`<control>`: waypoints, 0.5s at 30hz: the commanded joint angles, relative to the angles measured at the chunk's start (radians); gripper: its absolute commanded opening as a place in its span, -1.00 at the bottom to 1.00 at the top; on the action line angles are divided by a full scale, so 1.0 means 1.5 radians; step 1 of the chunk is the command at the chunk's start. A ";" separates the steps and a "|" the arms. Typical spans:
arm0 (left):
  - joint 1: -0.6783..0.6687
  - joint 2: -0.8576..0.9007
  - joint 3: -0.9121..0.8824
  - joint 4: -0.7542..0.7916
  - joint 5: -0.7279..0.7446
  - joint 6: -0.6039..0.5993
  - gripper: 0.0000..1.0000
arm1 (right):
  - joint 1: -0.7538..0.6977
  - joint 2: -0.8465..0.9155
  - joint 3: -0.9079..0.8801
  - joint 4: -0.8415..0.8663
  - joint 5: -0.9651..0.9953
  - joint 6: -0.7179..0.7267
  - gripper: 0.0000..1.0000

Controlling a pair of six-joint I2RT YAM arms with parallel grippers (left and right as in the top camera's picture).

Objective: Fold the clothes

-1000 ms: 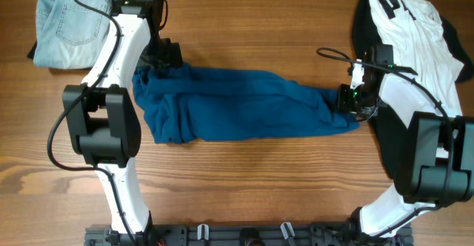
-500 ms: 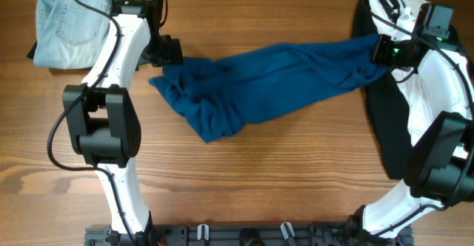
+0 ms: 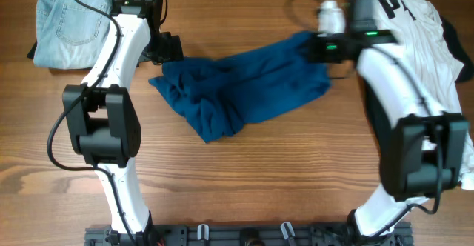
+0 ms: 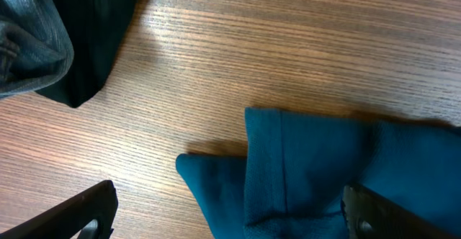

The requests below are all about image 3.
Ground blue polo shirt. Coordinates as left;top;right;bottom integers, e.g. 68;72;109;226
149;31;331;143

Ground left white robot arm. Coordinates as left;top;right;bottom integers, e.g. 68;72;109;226
59;0;184;245

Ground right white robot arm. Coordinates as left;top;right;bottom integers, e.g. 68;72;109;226
311;0;469;240

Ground white printed t-shirt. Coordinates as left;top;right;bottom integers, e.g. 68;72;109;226
367;0;474;190

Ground light blue denim jeans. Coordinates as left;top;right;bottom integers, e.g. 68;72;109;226
33;0;112;70

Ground black garment under jeans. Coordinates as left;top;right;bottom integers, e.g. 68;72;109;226
27;41;37;60

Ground black garment under white shirt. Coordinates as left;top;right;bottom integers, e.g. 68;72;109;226
440;16;473;83

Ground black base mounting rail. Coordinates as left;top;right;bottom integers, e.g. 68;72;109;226
84;222;414;246

